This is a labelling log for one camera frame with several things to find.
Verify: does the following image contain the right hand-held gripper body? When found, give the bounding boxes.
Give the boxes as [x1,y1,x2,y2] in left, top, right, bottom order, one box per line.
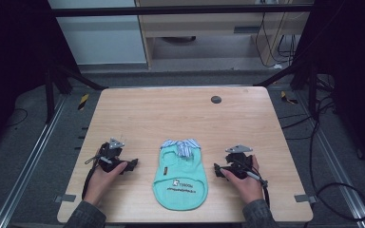
[223,144,255,181]

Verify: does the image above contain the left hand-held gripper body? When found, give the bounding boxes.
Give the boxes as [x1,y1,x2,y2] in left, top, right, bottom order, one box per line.
[98,137,131,174]

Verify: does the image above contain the teal pet shirt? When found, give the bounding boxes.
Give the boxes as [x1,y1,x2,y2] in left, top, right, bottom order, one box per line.
[152,138,209,212]

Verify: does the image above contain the person's left hand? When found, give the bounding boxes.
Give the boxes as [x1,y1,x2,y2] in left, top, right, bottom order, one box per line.
[83,161,128,207]

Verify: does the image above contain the person's right hand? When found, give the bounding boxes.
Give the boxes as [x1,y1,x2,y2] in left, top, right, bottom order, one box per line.
[220,154,265,205]

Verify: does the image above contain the yellow black striped tape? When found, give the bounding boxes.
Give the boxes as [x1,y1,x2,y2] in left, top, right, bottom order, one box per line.
[77,92,90,111]
[279,90,299,105]

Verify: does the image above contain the white cabinet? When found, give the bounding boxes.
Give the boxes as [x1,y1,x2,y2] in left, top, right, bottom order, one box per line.
[48,0,149,67]

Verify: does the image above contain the black curtain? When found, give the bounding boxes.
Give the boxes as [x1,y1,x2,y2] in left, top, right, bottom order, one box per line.
[293,0,365,179]
[0,0,80,165]

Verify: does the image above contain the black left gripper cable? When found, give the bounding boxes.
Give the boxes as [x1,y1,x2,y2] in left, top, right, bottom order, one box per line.
[81,154,112,201]

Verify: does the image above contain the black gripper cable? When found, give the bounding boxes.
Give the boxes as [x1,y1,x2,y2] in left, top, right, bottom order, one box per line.
[231,159,271,209]
[81,154,112,201]

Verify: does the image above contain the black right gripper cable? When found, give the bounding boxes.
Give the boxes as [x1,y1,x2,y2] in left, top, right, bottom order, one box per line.
[231,159,271,209]

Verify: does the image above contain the grey metal table bracket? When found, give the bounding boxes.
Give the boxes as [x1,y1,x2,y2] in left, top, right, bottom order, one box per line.
[294,193,318,204]
[53,193,77,204]

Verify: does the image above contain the aluminium floor rail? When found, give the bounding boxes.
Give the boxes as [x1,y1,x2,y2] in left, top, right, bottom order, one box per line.
[293,89,365,228]
[0,94,68,228]

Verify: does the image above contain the black metal frame stand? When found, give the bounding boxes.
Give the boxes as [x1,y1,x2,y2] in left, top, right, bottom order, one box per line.
[254,58,336,120]
[43,60,108,125]

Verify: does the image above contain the thin black floor cable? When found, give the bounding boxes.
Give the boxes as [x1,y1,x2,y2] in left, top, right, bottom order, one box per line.
[5,107,29,128]

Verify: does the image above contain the black floor cable loop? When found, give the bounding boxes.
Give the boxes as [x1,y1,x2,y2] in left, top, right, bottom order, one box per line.
[278,94,365,222]

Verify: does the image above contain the black hanging desk cables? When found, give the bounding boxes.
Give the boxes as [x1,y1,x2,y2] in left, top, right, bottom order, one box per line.
[254,0,302,69]

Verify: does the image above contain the black horizontal frame bar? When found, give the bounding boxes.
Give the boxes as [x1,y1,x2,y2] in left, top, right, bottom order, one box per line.
[48,3,316,19]

